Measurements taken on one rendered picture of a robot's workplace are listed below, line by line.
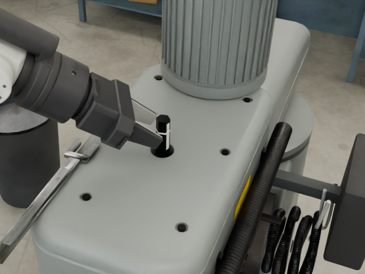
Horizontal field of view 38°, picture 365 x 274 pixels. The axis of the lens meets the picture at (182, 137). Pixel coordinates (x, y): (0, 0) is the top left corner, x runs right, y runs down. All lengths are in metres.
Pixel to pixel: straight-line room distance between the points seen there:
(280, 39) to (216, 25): 0.57
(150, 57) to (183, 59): 3.76
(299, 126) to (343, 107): 2.90
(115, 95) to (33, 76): 0.13
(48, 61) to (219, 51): 0.31
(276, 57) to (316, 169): 2.42
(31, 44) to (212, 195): 0.32
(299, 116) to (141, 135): 0.79
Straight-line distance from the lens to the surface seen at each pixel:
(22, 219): 0.75
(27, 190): 3.29
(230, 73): 0.93
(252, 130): 0.90
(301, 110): 1.53
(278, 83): 1.28
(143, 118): 0.83
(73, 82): 0.72
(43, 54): 0.71
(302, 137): 1.43
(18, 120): 3.24
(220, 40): 0.88
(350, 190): 1.07
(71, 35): 5.08
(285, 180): 1.19
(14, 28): 0.69
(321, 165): 3.77
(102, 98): 0.74
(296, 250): 1.23
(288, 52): 1.39
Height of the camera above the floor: 2.44
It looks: 40 degrees down
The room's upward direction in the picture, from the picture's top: 3 degrees clockwise
